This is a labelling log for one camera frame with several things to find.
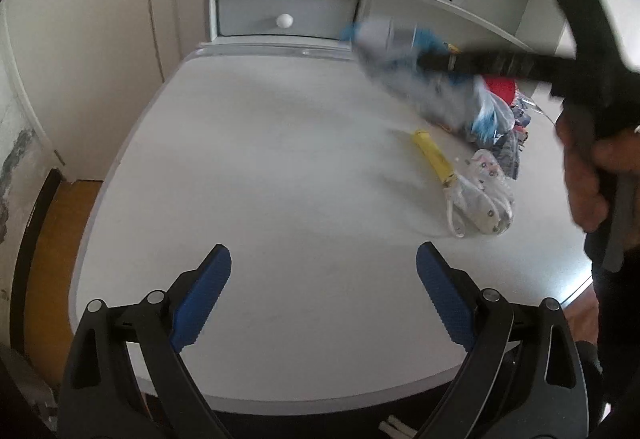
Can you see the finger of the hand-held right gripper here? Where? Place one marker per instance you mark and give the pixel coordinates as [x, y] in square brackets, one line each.
[490, 64]

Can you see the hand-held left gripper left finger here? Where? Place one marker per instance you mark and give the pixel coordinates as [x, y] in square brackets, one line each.
[200, 299]

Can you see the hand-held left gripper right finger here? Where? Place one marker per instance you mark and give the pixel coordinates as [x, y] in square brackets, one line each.
[445, 299]

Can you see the blue grey garment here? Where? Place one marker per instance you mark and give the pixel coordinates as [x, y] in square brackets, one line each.
[400, 79]

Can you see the person's right hand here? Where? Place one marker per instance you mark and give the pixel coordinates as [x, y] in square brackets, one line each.
[580, 169]

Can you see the red item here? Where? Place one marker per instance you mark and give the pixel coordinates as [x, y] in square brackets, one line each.
[502, 91]

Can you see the clear plastic wrapper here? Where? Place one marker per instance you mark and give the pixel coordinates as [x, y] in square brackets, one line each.
[480, 214]

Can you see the yellow wrapper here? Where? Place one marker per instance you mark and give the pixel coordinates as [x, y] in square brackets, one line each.
[431, 154]

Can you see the white drawer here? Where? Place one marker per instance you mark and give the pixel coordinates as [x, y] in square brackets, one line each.
[320, 14]

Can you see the black baseboard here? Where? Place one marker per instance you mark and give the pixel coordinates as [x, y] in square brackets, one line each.
[30, 244]

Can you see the person's dark clothing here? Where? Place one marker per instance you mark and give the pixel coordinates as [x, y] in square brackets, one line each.
[620, 344]

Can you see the white drawer knob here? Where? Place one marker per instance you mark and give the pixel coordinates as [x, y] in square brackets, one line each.
[284, 20]

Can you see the white door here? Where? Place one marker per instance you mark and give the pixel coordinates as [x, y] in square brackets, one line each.
[90, 44]

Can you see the white metal desk frame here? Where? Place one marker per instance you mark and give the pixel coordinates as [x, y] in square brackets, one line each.
[397, 426]

